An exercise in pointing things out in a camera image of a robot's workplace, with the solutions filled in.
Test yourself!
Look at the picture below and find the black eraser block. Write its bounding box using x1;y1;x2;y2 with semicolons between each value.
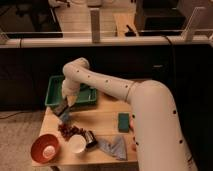
53;99;68;116

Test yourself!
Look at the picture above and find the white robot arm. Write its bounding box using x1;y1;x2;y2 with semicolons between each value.
62;58;198;171

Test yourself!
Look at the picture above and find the blue plastic cup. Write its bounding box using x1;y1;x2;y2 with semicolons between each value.
59;112;70;123

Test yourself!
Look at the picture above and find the green plastic tray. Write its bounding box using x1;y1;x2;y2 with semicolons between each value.
45;75;97;108

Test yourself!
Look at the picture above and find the bunch of dark grapes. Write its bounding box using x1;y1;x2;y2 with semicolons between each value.
58;123;85;141

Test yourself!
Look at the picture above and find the black metal can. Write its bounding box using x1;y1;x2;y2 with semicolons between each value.
85;131;97;148

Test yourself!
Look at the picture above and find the green sponge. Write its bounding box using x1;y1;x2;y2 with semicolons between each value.
118;113;129;132

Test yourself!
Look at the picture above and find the white egg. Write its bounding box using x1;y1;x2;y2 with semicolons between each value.
42;145;55;158

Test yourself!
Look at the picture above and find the red bowl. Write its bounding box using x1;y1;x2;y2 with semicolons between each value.
31;134;60;164

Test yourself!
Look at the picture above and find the blue grey cloth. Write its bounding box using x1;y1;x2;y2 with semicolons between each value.
98;135;127;161

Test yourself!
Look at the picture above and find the black stapler on desk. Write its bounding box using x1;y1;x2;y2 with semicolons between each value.
125;25;136;37

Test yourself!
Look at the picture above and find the black monitor box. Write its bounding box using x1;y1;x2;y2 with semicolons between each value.
134;0;185;30

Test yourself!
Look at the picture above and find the white metal rail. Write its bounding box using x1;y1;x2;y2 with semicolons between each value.
0;35;213;48

